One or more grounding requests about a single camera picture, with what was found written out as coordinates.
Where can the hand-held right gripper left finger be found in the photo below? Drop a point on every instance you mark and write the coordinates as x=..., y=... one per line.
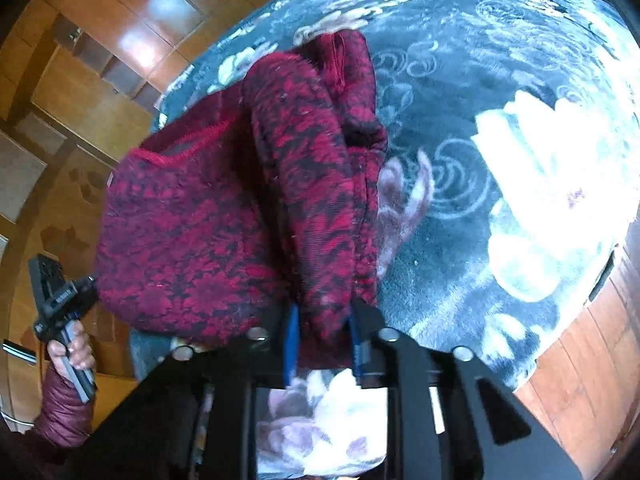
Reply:
x=292, y=345

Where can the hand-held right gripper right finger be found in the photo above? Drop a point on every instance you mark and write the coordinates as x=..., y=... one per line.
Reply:
x=356, y=345

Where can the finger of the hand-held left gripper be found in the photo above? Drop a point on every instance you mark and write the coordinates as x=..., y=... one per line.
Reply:
x=87, y=290

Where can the red floral padded jacket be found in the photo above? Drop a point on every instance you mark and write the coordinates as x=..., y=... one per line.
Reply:
x=200, y=235

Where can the person's left forearm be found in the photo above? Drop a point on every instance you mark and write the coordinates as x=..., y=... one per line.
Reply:
x=60, y=410

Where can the person's left hand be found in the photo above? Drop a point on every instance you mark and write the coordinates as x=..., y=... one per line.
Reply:
x=75, y=350

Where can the wooden cabinet door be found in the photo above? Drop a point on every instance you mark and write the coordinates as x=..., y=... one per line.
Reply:
x=85, y=105

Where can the open wooden shelf unit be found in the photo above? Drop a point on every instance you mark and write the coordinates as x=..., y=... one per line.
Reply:
x=115, y=70

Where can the glossy wooden wardrobe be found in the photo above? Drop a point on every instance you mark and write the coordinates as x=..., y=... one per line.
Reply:
x=165, y=10

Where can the dark green floral bedspread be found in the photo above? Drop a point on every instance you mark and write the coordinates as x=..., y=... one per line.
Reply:
x=475, y=60

